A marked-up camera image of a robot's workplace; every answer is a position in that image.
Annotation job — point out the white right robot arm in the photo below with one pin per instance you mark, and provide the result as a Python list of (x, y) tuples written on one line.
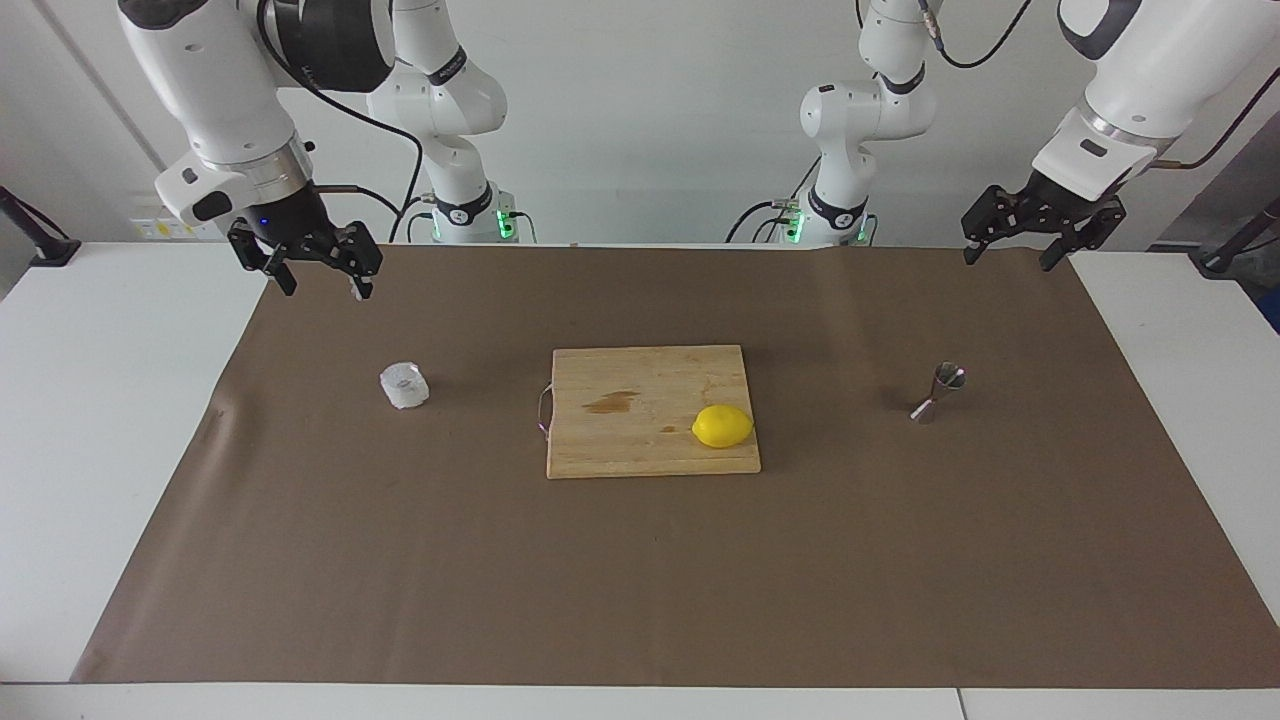
[(220, 80)]

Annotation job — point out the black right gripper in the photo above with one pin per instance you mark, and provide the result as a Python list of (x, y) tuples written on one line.
[(295, 225)]

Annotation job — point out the brown paper table mat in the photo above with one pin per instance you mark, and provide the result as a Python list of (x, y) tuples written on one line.
[(640, 580)]

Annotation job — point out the wooden cutting board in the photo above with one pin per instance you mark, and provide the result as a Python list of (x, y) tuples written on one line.
[(640, 440)]

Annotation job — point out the steel jigger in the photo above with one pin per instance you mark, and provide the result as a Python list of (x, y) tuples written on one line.
[(948, 380)]

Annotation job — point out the yellow lemon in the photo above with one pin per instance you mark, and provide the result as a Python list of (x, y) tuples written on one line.
[(722, 427)]

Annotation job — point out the black clamp stand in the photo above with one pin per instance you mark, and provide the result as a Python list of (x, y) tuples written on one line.
[(50, 250), (1215, 263)]

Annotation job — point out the white wall socket strip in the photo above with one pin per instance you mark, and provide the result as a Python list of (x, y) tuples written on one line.
[(160, 228)]

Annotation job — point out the clear plastic cup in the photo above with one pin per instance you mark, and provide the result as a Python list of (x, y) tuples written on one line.
[(405, 388)]

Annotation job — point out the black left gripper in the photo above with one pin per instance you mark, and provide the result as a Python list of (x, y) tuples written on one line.
[(1055, 205)]

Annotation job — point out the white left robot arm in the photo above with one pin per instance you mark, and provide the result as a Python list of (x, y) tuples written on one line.
[(1150, 80)]

